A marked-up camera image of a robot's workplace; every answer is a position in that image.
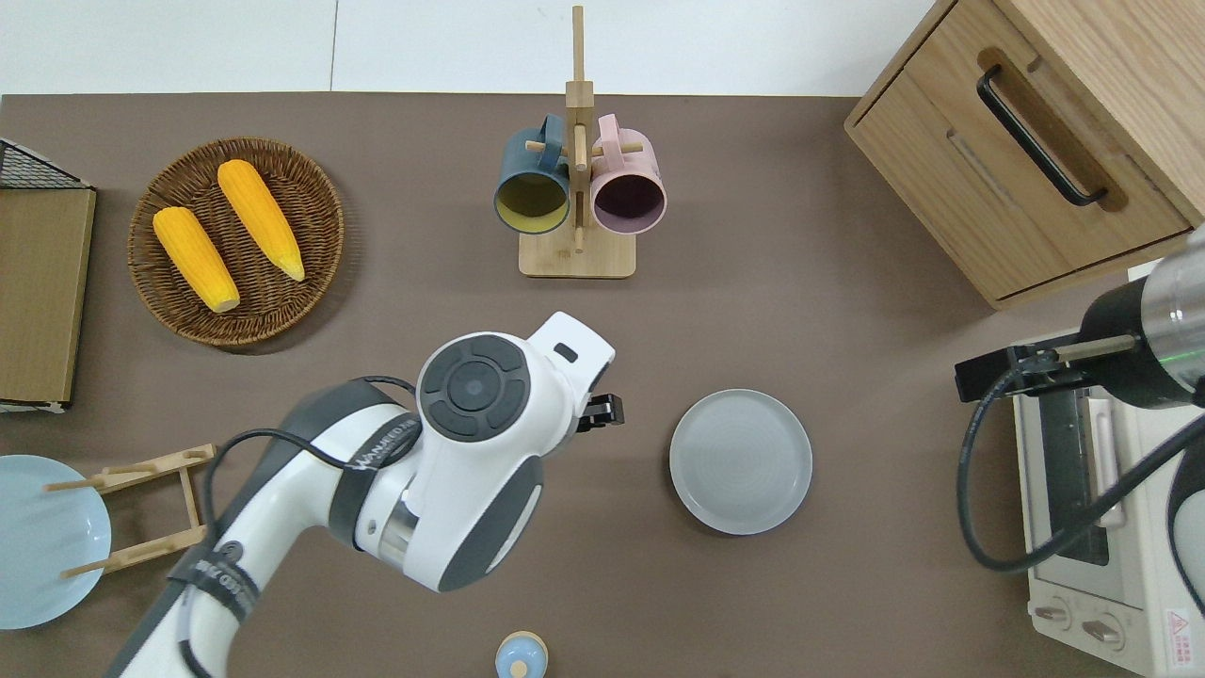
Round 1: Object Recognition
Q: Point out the pink mug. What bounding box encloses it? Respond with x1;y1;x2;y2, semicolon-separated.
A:
590;114;667;236

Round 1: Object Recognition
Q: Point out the small blue dome knob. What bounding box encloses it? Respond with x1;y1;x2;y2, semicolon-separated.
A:
495;631;549;678

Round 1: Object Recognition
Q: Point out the black cabinet handle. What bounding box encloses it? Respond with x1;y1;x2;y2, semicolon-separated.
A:
976;64;1110;208

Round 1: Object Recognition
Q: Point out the gray plate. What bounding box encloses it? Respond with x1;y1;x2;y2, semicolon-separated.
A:
669;389;813;536

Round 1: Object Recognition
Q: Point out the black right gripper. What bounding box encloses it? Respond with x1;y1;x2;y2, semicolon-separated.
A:
956;344;1084;404

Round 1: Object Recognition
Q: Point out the pointed yellow corn cob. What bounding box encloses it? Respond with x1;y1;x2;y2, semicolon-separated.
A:
217;159;307;283

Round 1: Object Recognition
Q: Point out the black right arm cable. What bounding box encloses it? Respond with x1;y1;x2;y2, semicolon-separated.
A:
957;363;1205;613

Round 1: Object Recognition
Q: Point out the wooden dish rack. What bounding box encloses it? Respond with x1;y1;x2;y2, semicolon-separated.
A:
42;444;217;578

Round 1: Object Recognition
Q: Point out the light blue plate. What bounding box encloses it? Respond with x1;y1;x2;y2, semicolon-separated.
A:
0;455;112;630

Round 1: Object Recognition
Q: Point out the wooden board lid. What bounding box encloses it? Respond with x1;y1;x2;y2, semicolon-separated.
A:
0;186;97;408

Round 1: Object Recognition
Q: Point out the wooden cabinet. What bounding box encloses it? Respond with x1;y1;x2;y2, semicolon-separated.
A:
844;0;1205;312

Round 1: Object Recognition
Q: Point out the wooden mug tree stand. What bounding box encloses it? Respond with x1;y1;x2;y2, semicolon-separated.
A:
519;5;646;279

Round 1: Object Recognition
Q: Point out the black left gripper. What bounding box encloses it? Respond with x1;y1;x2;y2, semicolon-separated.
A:
576;394;627;434

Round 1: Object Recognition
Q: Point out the white toaster oven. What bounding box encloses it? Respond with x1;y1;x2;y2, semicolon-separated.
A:
1012;325;1205;678

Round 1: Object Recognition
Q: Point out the blunt yellow corn cob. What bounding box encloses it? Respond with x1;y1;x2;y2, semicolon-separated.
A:
153;206;241;314

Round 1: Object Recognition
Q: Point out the dark teal mug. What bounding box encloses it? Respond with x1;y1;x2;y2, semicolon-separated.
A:
493;115;572;236

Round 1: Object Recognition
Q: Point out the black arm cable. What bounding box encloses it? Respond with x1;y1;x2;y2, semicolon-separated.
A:
957;363;1205;613
179;375;420;678

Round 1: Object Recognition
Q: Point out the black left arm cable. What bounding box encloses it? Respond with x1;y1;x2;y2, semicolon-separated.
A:
179;375;420;678

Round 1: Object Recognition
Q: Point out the round wicker tray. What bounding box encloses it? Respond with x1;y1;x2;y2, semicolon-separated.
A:
127;138;345;347

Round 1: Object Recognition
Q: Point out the wire basket with grid liner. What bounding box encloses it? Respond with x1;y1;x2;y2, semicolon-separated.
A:
0;139;97;415

